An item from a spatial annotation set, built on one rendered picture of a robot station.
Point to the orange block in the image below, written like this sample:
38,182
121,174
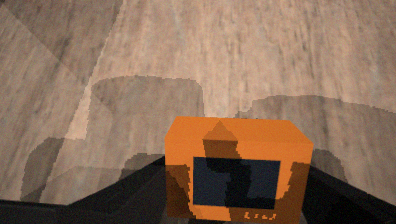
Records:
234,169

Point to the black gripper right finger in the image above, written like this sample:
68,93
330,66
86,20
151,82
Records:
329,200

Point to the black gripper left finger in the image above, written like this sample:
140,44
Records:
139,198

